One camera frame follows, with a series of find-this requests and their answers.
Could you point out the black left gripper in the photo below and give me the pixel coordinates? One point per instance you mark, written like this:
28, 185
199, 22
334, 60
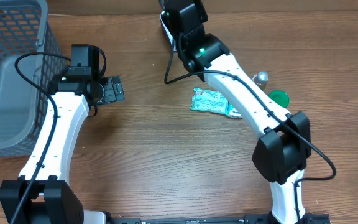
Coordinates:
114, 91

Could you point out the teal white snack packet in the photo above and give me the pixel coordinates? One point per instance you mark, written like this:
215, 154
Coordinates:
209, 101

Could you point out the clear bottle yellow liquid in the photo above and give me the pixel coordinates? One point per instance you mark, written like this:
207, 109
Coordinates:
260, 79

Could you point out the green white tissue pack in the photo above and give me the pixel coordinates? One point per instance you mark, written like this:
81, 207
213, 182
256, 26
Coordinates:
232, 112

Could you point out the green lid white jar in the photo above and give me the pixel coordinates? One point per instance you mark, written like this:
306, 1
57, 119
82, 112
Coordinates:
280, 97

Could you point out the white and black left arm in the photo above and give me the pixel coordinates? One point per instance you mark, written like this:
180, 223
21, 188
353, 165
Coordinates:
41, 193

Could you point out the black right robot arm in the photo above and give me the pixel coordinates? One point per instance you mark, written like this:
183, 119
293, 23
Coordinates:
282, 147

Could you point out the white barcode scanner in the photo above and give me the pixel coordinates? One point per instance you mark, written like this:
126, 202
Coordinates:
166, 30

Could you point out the grey plastic mesh basket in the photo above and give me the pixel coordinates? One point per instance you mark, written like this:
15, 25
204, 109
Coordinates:
27, 47

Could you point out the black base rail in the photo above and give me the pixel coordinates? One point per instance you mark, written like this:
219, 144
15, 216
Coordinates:
247, 219

